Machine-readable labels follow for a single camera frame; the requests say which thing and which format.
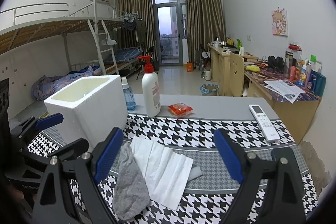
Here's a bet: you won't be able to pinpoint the white cloth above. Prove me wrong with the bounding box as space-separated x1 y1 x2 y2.
130 136 193 210

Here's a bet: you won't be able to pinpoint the blue plaid quilt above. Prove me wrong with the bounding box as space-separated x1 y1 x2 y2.
30 65 102 101

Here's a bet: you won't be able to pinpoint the white remote control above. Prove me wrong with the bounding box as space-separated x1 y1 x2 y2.
249 105 280 142

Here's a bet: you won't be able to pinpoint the small grey cloth piece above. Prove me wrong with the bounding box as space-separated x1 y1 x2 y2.
187 166 203 182

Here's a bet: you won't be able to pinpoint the white foam box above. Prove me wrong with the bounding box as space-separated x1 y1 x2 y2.
44 75 127 152

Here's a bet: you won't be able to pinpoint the blue spray bottle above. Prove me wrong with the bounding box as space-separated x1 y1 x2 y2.
121 77 137 111

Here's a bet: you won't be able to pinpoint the white metal bunk bed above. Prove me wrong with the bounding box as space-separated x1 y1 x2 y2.
1 0 143 118

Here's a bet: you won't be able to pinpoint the printed paper sheets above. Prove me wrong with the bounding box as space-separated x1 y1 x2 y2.
264 80 305 103

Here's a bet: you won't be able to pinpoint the blue waste basket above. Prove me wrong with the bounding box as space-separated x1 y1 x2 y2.
199 83 219 96

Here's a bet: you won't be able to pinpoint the red snack packet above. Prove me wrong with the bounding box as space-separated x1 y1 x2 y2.
168 103 193 118

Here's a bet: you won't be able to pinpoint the white red pump bottle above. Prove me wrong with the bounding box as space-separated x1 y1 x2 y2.
141 64 161 118

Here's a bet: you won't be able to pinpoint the wooden desk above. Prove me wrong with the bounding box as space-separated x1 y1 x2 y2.
207 45 321 144

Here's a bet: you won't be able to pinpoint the white jug on floor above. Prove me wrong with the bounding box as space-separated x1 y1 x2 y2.
204 70 211 81

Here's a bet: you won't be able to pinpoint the wooden smiley chair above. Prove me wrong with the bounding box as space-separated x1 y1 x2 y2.
229 53 244 97

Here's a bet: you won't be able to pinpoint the orange bag on floor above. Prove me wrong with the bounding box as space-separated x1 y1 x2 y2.
186 62 194 72

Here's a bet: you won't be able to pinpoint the green pitcher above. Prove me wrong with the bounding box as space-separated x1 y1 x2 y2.
236 39 242 50

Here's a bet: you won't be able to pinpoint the black folding chair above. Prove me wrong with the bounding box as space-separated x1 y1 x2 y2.
136 46 158 80

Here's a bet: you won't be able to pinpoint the right brown curtain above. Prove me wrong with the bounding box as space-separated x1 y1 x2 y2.
186 0 226 63

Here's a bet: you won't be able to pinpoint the brown curtain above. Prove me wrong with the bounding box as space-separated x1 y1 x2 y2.
116 0 156 51
186 0 226 63

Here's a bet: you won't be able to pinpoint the anime girl poster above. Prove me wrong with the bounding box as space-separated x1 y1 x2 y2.
271 7 288 36

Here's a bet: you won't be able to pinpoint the left brown curtain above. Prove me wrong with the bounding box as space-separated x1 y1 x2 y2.
116 0 156 51

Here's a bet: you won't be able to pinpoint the glass balcony door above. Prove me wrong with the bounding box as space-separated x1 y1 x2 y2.
152 0 186 66

